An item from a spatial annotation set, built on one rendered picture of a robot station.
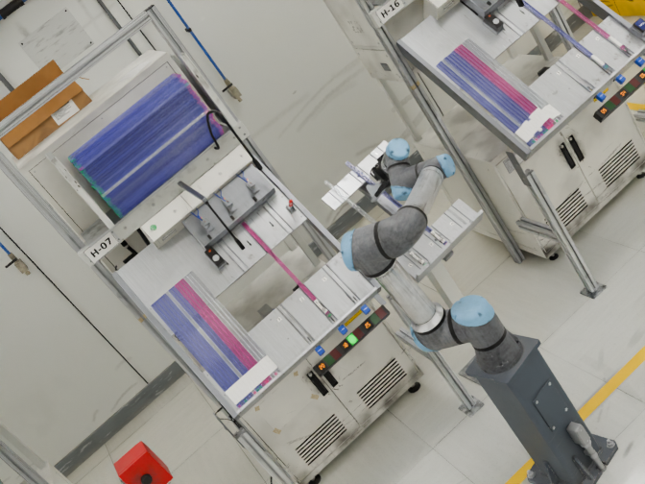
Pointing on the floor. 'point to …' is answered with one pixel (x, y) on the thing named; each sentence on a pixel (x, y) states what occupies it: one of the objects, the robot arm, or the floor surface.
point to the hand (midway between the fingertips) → (387, 189)
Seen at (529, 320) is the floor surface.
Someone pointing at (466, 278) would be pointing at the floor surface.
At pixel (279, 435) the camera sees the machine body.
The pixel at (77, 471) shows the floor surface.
